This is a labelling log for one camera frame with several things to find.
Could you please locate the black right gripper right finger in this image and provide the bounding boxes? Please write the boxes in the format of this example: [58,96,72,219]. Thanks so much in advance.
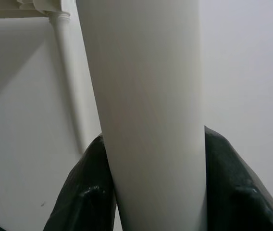
[203,125,273,231]

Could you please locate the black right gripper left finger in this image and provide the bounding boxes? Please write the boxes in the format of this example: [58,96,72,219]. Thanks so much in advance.
[42,134,117,231]

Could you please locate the white plastic table leg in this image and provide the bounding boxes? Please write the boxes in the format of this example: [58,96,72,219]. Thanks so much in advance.
[75,0,208,231]
[46,11,103,155]

